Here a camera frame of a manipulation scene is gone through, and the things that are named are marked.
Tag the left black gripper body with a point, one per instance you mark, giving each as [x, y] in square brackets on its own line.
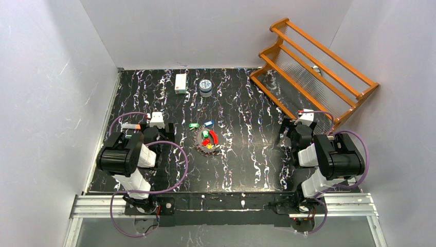
[169, 131]

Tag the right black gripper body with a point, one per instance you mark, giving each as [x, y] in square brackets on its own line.
[287, 130]

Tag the metal keyring with red handle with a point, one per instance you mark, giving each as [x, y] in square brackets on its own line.
[205, 140]

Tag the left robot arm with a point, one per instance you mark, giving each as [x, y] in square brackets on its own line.
[121, 157]

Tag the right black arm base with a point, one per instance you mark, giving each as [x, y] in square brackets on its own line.
[305, 209]

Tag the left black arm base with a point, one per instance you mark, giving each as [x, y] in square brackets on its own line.
[153, 205]

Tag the white orange marker tube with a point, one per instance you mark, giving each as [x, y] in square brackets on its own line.
[131, 126]

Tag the white small box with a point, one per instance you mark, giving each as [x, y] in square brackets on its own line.
[180, 84]

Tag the orange wooden shoe rack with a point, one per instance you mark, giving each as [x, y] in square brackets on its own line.
[299, 73]

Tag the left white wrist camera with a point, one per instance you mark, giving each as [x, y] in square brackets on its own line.
[157, 120]

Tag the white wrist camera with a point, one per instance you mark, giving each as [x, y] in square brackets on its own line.
[157, 120]
[305, 117]

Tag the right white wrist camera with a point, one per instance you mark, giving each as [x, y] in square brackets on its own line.
[305, 117]

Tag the aluminium rail frame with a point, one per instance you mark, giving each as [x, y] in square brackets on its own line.
[232, 208]

